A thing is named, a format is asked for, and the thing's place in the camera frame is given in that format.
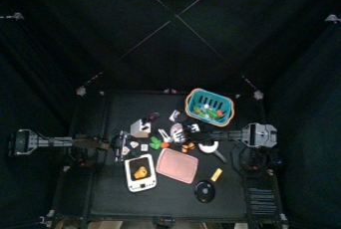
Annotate orange toy slices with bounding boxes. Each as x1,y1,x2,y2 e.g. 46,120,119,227
179,141,196,153

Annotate white toy block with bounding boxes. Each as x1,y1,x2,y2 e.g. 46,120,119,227
129,118,153,138

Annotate white toy tablet orange picture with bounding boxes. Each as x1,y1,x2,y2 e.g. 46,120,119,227
123,153,159,194

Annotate black round disc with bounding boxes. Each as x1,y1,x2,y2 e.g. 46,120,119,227
192,179,216,204

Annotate green toy vegetable in basket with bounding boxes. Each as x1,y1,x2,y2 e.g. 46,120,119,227
192,106,222,120

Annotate white rice block black edge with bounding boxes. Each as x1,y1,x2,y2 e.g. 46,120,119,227
168,110,188,123

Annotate yellow rectangular block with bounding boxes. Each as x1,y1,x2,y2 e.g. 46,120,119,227
208,167,223,183

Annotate white ladle grey handle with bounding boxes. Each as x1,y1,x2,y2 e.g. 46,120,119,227
196,140,228,164

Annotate teal basket orange rim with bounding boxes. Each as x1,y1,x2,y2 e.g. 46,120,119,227
183,88,236,128

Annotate pink cutting board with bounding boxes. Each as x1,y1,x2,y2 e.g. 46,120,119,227
155,147,199,185

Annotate purple toy eggplant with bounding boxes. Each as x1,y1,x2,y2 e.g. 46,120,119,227
147,112,161,123

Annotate green leafy toy vegetable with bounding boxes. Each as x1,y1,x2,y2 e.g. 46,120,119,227
148,135,163,150

